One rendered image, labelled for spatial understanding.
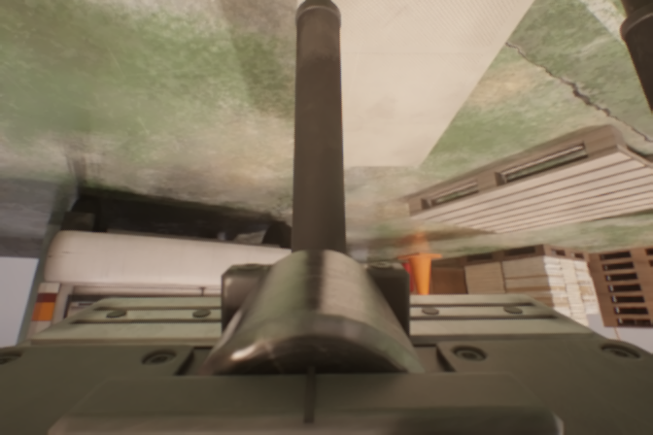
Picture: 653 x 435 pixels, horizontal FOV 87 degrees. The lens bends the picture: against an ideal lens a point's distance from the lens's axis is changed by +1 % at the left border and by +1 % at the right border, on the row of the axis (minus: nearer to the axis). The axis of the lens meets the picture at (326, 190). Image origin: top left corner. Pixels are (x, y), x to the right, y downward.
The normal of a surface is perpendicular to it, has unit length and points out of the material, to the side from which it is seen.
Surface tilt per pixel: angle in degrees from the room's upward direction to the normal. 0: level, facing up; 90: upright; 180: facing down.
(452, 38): 0
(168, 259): 89
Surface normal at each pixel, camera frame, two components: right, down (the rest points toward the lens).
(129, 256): 0.47, -0.28
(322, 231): 0.13, -0.33
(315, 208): -0.10, -0.33
